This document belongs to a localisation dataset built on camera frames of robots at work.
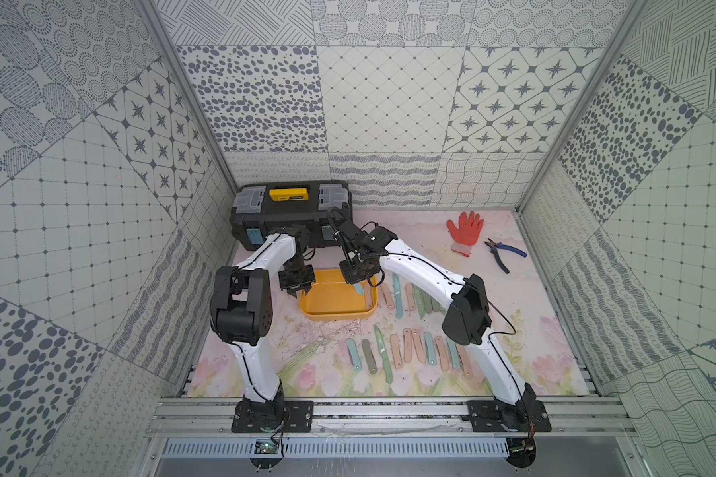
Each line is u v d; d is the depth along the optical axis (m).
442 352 0.84
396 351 0.85
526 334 0.88
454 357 0.84
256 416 0.68
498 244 1.10
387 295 0.96
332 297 0.96
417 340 0.88
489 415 0.74
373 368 0.82
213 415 0.75
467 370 0.81
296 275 0.80
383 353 0.84
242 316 0.51
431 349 0.86
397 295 0.97
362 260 0.63
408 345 0.86
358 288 0.86
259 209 0.97
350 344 0.86
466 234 1.14
